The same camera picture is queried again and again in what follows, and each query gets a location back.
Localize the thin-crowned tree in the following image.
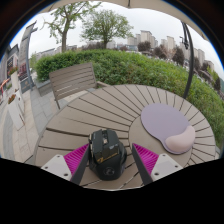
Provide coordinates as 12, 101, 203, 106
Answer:
42, 1, 101, 54

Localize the grey sign pillar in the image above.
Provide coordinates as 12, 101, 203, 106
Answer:
18, 20, 38, 94

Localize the black computer mouse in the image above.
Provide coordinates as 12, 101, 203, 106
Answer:
87, 128, 128, 182

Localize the beige umbrella canopy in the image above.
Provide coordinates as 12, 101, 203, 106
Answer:
39, 0, 209, 42

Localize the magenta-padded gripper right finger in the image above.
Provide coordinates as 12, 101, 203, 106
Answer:
131, 143, 184, 186

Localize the curved black umbrella pole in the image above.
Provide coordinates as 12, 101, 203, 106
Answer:
179, 21, 195, 100

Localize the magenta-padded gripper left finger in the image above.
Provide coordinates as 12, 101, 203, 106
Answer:
40, 143, 92, 186

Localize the slatted wooden chair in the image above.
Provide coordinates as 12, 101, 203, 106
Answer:
48, 62, 110, 110

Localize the white planter box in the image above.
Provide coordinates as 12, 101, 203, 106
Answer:
7, 93, 26, 131

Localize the lilac mouse pad with wrist rest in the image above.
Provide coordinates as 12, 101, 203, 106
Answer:
140, 102, 196, 156

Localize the round-crowned tree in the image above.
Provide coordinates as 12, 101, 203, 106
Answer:
80, 9, 134, 50

